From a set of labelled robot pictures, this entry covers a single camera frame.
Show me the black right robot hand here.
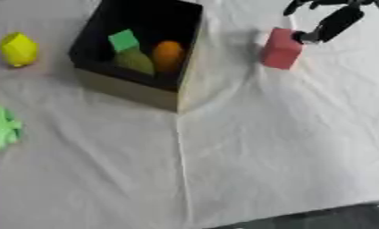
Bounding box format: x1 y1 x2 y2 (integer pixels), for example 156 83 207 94
282 0 379 46

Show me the red rectangular block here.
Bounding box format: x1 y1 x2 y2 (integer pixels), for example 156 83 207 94
258 27 306 71

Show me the tan cardboard box black inside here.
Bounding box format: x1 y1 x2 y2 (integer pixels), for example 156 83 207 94
67 0 206 114

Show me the orange toy fruit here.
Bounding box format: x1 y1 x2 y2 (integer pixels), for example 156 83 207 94
150 40 189 73

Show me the olive green toy fruit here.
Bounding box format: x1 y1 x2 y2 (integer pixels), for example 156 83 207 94
113 48 157 76

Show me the green cube block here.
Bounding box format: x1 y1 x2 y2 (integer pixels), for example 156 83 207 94
106 28 141 54

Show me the yellow faceted toy fruit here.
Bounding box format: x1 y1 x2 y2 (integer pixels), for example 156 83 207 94
0 31 39 68

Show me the light green soft toy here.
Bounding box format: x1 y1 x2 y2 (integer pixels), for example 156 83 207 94
0 101 26 154

